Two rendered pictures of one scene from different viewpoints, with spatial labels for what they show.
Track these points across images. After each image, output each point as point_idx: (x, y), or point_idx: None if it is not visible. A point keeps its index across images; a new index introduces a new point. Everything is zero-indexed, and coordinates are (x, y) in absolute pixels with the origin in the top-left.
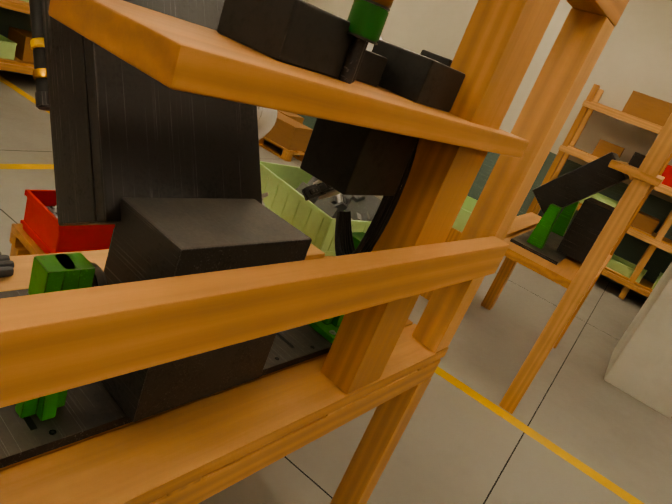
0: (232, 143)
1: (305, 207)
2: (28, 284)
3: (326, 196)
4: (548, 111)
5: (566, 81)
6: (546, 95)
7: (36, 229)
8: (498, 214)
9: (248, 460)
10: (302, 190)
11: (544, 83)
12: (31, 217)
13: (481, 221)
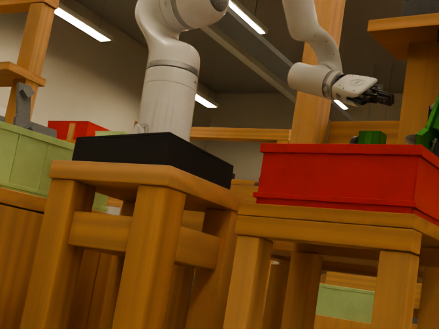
0: None
1: (63, 153)
2: None
3: None
4: (338, 27)
5: (342, 6)
6: (337, 15)
7: (432, 203)
8: (328, 104)
9: None
10: (391, 96)
11: (336, 6)
12: (424, 188)
13: (322, 111)
